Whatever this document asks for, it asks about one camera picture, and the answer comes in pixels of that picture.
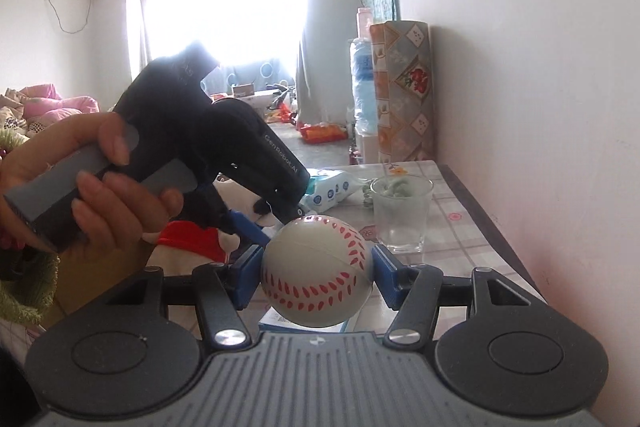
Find green and white scrunchie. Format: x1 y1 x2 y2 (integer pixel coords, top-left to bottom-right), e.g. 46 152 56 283
374 177 426 200

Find brown cardboard box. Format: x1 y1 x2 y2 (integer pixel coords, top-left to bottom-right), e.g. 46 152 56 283
50 227 151 323

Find grey curtain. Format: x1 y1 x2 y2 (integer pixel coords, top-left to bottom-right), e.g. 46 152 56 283
295 39 348 125

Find air conditioner power cord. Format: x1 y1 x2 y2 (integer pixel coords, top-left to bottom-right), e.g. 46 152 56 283
47 0 93 35

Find plush doll with red scarf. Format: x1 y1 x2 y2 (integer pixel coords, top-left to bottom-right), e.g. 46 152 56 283
142 179 278 323

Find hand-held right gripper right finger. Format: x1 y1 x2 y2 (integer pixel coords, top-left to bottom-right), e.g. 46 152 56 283
371 244 533 350

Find white baseball with red stitches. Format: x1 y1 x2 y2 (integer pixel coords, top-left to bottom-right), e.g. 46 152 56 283
260 215 375 328

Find pink quilt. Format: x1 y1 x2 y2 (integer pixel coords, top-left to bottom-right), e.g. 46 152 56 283
22 83 101 122

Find white low table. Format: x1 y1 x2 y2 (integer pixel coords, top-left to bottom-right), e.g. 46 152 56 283
212 89 281 108

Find patterned rolled mat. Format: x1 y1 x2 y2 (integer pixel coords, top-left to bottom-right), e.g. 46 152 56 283
369 21 437 165

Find large water bottle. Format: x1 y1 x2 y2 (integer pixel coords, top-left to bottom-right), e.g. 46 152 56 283
350 37 376 138

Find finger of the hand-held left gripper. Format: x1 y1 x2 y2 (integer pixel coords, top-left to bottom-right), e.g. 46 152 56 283
197 187 271 253

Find person's left hand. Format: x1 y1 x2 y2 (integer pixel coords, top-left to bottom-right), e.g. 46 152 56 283
0 112 186 254

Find blue wet wipes packet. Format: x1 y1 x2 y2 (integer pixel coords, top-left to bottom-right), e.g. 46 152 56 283
300 168 368 212

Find clear glass cup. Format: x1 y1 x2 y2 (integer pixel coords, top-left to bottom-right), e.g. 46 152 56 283
370 176 435 254

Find beige floral duvet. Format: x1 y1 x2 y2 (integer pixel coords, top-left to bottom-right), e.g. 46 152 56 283
0 88 31 138

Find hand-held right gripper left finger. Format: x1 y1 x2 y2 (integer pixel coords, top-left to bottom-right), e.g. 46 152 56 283
102 244 266 350

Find blue and white mask box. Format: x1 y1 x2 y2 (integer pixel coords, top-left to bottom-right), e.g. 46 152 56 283
258 307 357 334

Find orange snack packets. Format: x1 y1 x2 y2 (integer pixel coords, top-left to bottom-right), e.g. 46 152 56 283
299 122 348 142

